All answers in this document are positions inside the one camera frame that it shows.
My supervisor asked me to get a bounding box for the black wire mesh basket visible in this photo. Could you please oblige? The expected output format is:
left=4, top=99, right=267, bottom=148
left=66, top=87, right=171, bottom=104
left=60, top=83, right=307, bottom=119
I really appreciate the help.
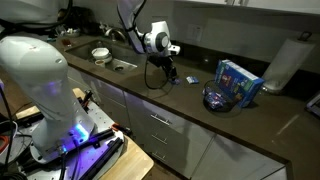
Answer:
left=202, top=79, right=235, bottom=113

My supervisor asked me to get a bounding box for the steel faucet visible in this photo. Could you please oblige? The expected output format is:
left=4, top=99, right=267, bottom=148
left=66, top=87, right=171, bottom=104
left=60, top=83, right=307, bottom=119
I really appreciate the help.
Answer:
left=103, top=26, right=128, bottom=43

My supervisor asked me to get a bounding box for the metal mounting plate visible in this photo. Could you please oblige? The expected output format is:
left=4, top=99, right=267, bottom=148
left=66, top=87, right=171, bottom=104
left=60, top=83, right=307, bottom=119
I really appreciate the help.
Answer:
left=0, top=99, right=125, bottom=180

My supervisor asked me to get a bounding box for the white wall switch plate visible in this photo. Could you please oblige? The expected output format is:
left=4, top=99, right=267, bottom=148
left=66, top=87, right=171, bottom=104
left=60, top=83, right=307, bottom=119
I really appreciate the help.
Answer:
left=186, top=23, right=204, bottom=43

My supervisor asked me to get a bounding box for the steel toaster oven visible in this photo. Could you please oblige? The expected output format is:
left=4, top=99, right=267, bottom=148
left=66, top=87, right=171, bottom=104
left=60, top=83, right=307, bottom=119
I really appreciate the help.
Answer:
left=305, top=90, right=320, bottom=118

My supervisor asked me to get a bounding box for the grey cabinet door panel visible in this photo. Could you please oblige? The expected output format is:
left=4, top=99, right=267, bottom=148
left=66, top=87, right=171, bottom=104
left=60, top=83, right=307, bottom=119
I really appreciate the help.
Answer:
left=191, top=133, right=289, bottom=180

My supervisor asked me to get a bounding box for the grey drawer cabinet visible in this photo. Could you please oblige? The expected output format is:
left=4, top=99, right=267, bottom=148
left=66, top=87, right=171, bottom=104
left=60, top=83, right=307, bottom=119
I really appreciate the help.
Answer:
left=66, top=66, right=218, bottom=179

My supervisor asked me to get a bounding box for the wooden board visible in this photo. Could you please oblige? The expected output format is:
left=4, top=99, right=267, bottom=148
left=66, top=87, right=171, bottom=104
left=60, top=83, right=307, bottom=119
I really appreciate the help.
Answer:
left=14, top=87, right=155, bottom=180

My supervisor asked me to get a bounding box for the black cable bundle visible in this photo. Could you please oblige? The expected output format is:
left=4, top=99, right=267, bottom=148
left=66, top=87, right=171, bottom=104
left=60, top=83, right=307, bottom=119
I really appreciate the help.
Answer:
left=0, top=166, right=29, bottom=180

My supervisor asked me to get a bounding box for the orange clamp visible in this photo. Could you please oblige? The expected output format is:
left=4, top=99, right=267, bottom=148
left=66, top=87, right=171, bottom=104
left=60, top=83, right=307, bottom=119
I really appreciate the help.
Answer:
left=110, top=122, right=133, bottom=136

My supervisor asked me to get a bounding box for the black aluminium rail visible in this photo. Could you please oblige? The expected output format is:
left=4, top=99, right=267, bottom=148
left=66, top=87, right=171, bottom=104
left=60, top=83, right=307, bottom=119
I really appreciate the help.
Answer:
left=71, top=128, right=116, bottom=151
left=78, top=136, right=124, bottom=180

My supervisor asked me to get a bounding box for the white paper towel roll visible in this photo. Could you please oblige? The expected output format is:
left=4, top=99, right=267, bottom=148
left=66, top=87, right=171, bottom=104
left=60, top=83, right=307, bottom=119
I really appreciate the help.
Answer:
left=260, top=37, right=316, bottom=94

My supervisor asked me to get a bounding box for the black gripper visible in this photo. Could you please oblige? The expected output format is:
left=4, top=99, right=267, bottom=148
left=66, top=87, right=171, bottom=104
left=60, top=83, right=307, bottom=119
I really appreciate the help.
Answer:
left=147, top=53, right=179, bottom=84

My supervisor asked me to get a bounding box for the white upper cabinet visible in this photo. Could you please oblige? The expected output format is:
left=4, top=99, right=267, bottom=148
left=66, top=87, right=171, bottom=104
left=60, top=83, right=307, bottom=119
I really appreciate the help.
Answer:
left=173, top=0, right=320, bottom=16

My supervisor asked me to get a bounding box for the white bowl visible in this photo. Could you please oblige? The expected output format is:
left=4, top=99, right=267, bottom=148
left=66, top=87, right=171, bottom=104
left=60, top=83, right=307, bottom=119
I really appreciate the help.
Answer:
left=91, top=47, right=112, bottom=61

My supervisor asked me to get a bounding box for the steel kitchen sink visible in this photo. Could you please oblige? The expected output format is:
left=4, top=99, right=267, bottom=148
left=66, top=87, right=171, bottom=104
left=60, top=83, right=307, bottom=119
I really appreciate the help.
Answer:
left=64, top=39, right=148, bottom=75

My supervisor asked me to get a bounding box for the steel drawer handle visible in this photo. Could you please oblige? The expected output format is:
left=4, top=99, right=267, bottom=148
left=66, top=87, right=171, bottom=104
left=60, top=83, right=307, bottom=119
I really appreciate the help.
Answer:
left=150, top=113, right=173, bottom=127
left=151, top=150, right=167, bottom=162
left=151, top=133, right=169, bottom=146

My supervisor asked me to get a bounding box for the small red item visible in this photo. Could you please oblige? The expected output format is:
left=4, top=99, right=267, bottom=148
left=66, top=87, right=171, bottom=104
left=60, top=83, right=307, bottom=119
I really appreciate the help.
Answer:
left=61, top=37, right=73, bottom=48

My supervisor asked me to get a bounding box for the red cable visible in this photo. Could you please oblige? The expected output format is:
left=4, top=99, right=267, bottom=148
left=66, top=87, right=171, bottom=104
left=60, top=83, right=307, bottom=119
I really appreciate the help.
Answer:
left=0, top=134, right=10, bottom=153

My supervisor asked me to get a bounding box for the small white dish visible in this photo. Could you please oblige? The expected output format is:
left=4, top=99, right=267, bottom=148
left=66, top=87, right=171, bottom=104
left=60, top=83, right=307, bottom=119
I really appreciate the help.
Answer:
left=64, top=27, right=82, bottom=38

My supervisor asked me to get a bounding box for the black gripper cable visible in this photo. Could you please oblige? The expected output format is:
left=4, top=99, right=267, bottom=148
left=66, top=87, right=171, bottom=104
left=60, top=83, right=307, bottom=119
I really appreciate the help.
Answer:
left=143, top=54, right=172, bottom=91

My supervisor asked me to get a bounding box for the blue value pack box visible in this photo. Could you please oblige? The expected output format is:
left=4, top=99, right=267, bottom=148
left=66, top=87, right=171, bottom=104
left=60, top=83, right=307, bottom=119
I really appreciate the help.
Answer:
left=214, top=58, right=265, bottom=109

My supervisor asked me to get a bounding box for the black and red clamp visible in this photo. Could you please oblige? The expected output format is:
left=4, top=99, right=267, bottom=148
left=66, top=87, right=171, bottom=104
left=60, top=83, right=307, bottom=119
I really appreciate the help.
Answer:
left=80, top=89, right=95, bottom=108

